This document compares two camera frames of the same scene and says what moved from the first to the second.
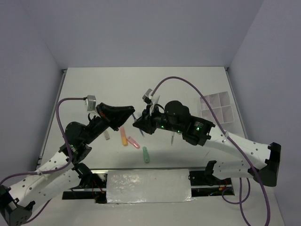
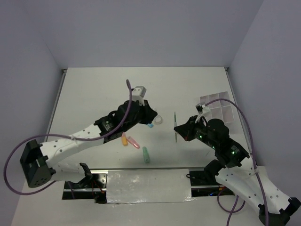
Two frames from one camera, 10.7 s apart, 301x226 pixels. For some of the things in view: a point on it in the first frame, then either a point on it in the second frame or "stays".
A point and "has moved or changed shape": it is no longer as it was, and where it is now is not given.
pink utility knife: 133,142 stays
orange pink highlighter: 124,139 stays
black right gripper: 145,122 → 185,131
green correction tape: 146,155 stays
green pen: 172,140 has moved or changed shape
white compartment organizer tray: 220,103 stays
